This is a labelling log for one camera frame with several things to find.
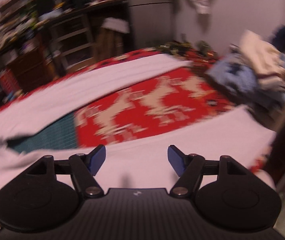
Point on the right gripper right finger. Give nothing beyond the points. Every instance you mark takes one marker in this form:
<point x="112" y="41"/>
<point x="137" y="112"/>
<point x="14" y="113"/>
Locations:
<point x="190" y="169"/>

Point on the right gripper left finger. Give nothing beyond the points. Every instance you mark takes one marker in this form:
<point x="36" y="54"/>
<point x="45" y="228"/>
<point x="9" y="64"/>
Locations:
<point x="82" y="169"/>

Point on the white cloth garment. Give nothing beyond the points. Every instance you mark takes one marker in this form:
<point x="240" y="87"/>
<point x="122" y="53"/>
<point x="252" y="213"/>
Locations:
<point x="140" y="163"/>

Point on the pile of folded clothes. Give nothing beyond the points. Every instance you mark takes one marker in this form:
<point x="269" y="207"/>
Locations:
<point x="254" y="70"/>

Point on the green cutting mat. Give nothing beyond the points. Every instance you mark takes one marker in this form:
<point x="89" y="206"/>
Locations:
<point x="60" y="135"/>

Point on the red patterned knit blanket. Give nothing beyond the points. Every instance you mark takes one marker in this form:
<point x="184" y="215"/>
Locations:
<point x="159" y="105"/>

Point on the green plant decoration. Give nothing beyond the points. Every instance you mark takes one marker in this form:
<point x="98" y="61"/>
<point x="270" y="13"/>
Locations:
<point x="184" y="49"/>

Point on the white drawer shelf unit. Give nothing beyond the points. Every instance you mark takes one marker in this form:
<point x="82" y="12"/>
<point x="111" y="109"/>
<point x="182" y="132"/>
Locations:
<point x="73" y="39"/>

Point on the grey refrigerator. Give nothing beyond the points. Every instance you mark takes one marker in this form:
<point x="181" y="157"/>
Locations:
<point x="152" y="22"/>

